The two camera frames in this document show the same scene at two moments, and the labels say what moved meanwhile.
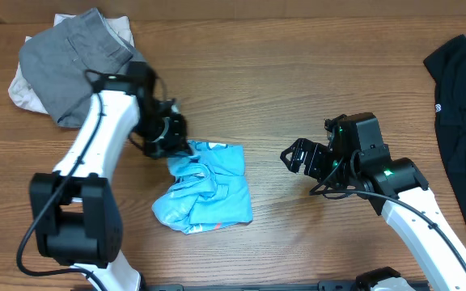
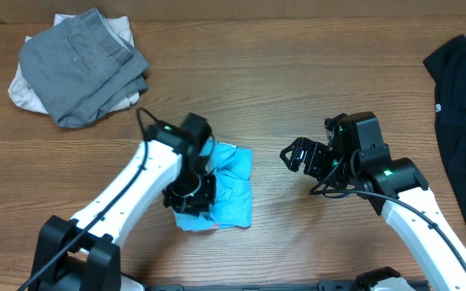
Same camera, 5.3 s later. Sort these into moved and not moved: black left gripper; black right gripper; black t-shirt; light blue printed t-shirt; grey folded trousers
Moved: black left gripper; light blue printed t-shirt
Not moved: grey folded trousers; black t-shirt; black right gripper
